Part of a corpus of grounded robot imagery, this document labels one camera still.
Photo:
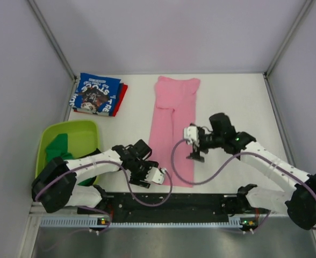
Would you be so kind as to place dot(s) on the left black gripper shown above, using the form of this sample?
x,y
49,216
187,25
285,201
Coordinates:
x,y
140,180

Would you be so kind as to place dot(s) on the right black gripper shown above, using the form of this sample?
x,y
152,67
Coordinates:
x,y
195,153

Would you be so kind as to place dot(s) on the pink t shirt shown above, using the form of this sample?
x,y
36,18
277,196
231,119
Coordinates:
x,y
174,110

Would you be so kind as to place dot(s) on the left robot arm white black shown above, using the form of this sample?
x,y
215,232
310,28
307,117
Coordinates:
x,y
59,183

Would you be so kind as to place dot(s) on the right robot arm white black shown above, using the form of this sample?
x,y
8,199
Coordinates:
x,y
297,195

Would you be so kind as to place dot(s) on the black t shirt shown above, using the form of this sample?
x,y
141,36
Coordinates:
x,y
95,152

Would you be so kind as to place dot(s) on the lime green plastic bin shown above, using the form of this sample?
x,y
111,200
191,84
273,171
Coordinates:
x,y
75,126

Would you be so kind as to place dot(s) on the folded red t shirt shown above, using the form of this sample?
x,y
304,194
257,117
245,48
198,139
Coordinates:
x,y
120,96

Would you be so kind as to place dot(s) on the green t shirt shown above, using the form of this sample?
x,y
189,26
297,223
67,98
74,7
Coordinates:
x,y
70,146

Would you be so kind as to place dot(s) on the folded blue printed t shirt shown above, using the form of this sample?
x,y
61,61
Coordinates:
x,y
97,95

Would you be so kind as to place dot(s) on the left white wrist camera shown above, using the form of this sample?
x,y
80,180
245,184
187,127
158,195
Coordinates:
x,y
156,175

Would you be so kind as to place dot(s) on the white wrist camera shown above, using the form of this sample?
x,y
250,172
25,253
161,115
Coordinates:
x,y
156,175
190,134

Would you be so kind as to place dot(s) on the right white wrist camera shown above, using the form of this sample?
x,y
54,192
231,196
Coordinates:
x,y
190,134

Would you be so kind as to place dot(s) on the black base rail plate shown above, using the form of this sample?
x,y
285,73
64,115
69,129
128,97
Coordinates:
x,y
179,208

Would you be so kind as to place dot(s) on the grey slotted cable duct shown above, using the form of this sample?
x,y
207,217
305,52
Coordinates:
x,y
99,222

